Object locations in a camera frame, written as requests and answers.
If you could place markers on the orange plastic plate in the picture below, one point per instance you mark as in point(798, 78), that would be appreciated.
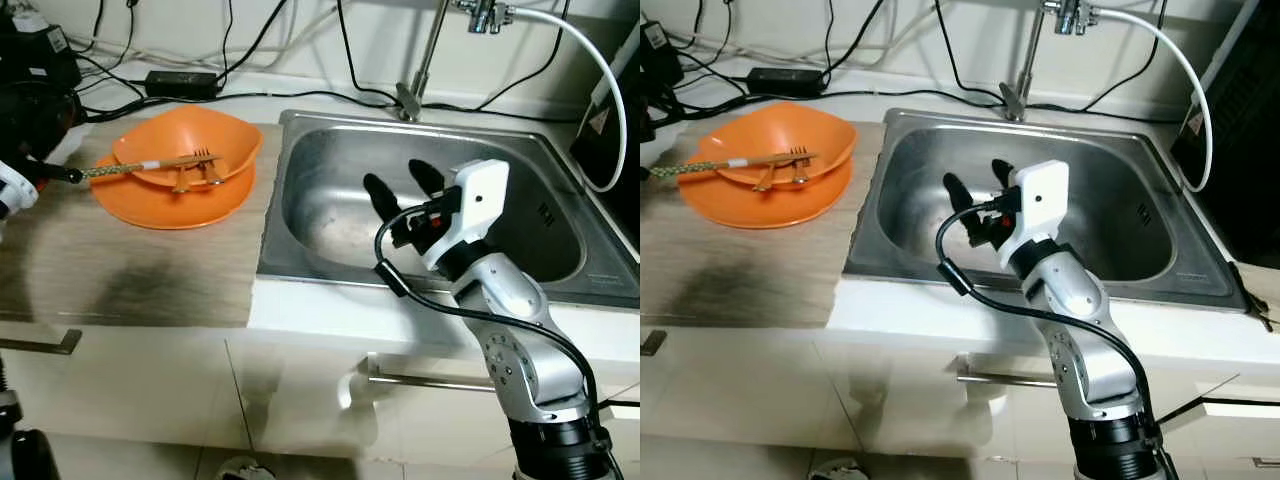
point(750, 205)
point(160, 208)

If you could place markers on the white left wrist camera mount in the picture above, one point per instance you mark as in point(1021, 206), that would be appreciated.
point(15, 190)

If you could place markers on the metal faucet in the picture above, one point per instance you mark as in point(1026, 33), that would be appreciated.
point(425, 55)
point(1027, 55)

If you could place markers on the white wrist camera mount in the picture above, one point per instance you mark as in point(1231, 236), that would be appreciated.
point(1040, 200)
point(480, 200)
point(15, 190)

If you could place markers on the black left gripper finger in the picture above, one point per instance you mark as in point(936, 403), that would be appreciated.
point(55, 173)

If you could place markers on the wood grain counter mat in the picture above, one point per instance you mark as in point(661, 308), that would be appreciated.
point(1255, 295)
point(740, 270)
point(150, 270)

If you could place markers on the black power adapter brick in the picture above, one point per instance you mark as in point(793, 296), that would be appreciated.
point(785, 82)
point(182, 83)

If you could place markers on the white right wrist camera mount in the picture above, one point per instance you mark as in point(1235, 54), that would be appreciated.
point(480, 200)
point(1040, 200)

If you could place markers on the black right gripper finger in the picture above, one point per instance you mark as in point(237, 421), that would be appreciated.
point(960, 195)
point(1004, 175)
point(383, 198)
point(428, 177)

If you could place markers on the dark robot left foot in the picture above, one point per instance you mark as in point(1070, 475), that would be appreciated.
point(838, 470)
point(245, 470)

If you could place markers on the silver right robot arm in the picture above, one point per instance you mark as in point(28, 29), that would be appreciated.
point(1085, 330)
point(520, 330)

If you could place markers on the orange plastic bowl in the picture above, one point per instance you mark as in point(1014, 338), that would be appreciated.
point(190, 130)
point(780, 128)

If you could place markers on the black appliance with warning sticker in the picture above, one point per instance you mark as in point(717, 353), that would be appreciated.
point(625, 150)
point(1245, 120)

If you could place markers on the stainless steel sink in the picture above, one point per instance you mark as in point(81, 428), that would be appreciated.
point(340, 200)
point(930, 190)

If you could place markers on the black plug adapter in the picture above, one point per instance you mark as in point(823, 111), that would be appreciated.
point(650, 115)
point(35, 120)

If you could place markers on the black charger with white labels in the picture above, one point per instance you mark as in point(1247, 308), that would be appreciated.
point(35, 60)
point(655, 60)

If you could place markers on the white kitchen cabinet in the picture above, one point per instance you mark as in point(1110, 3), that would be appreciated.
point(800, 390)
point(150, 390)

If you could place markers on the gold metal fork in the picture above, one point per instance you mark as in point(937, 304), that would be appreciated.
point(800, 172)
point(210, 172)

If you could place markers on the patterned brown chopstick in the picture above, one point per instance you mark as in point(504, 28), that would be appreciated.
point(125, 170)
point(695, 166)
point(115, 168)
point(705, 169)

